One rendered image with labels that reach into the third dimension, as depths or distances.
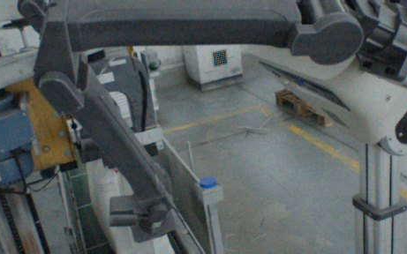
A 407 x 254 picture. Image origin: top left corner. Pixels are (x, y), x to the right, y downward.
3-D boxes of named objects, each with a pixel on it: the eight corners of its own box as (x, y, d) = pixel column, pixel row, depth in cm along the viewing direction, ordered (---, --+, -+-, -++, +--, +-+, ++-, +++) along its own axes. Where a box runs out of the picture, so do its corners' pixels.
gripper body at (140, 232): (126, 217, 106) (127, 208, 100) (168, 205, 109) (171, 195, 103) (134, 243, 104) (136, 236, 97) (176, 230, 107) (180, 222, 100)
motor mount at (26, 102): (45, 154, 128) (29, 101, 122) (21, 161, 126) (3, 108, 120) (41, 124, 153) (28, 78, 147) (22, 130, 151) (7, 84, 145)
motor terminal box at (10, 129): (39, 148, 123) (27, 109, 119) (3, 163, 117) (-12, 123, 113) (25, 142, 129) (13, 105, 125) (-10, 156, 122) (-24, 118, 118)
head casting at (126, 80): (158, 127, 159) (142, 45, 148) (89, 145, 152) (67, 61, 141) (139, 105, 186) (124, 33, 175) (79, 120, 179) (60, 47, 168)
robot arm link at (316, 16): (388, 25, 62) (374, 3, 65) (333, -2, 57) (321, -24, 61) (343, 71, 67) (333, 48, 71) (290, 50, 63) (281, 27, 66)
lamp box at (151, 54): (162, 78, 154) (157, 51, 151) (149, 80, 153) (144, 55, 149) (156, 72, 161) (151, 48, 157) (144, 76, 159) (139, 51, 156)
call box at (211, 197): (224, 199, 163) (222, 185, 160) (204, 206, 160) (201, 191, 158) (215, 190, 170) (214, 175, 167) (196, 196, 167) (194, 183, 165)
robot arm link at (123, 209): (169, 208, 88) (166, 173, 94) (109, 210, 86) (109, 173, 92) (163, 237, 97) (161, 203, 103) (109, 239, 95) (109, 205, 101)
